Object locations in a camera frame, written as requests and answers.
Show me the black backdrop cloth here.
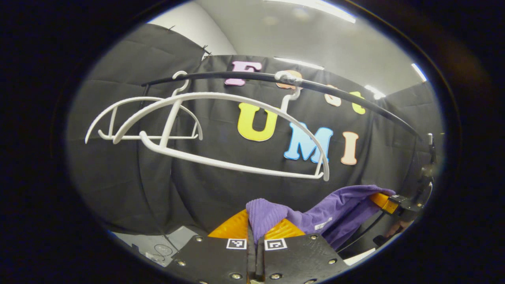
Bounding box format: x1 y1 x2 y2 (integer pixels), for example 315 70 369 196
67 23 444 257

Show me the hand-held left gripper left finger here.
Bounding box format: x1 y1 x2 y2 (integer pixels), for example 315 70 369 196
166 209 256 284

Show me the purple corduroy jacket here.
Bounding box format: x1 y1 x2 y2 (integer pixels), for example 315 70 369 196
246 185 396 251

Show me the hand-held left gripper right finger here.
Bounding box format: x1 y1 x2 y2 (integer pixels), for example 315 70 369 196
256 218 350 284

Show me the white plastic clothes hanger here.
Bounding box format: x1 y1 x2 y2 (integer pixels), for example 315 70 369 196
85 71 204 144
112 70 330 182

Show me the black metal clothes rack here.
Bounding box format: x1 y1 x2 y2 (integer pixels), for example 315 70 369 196
136 71 423 233

